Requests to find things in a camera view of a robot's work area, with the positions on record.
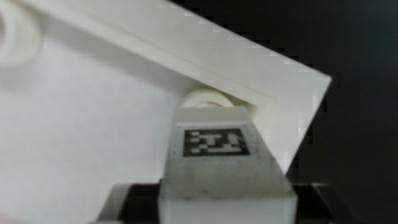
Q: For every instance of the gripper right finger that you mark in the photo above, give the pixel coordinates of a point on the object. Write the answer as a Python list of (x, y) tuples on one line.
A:
[(341, 216)]

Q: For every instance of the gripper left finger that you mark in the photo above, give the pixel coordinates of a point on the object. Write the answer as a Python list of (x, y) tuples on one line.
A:
[(112, 206)]

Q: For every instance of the white table leg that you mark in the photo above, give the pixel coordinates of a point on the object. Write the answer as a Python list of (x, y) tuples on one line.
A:
[(224, 186)]

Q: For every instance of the white square tabletop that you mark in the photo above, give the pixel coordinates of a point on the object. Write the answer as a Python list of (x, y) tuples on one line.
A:
[(103, 60)]

